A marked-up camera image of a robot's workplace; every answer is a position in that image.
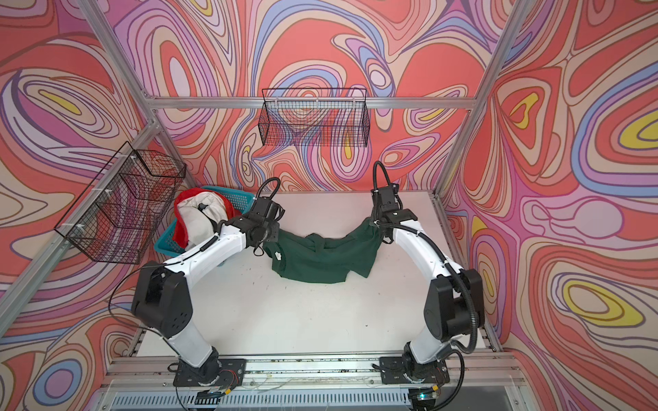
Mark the black wire basket left wall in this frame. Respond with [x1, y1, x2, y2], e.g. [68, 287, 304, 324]
[54, 143, 187, 265]

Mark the aluminium mounting rail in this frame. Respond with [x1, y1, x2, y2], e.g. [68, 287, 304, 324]
[89, 350, 539, 410]

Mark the red t shirt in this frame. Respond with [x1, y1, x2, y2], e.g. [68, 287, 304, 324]
[171, 187, 243, 250]

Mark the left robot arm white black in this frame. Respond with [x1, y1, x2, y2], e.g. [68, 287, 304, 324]
[131, 177, 284, 386]

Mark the teal plastic laundry basket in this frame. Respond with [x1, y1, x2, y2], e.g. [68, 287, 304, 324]
[154, 186, 255, 257]

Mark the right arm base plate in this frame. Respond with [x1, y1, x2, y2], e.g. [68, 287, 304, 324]
[372, 354, 451, 386]

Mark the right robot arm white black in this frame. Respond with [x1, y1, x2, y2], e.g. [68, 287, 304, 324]
[371, 160, 485, 384]

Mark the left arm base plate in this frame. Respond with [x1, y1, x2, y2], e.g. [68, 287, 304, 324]
[169, 358, 247, 389]

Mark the black wire basket back wall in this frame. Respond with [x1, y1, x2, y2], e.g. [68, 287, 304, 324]
[258, 87, 370, 148]

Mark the black wire basket wall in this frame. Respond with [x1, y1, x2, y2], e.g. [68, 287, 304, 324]
[258, 87, 370, 148]
[54, 143, 187, 265]

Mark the green t shirt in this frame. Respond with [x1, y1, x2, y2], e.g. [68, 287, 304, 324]
[264, 219, 383, 284]

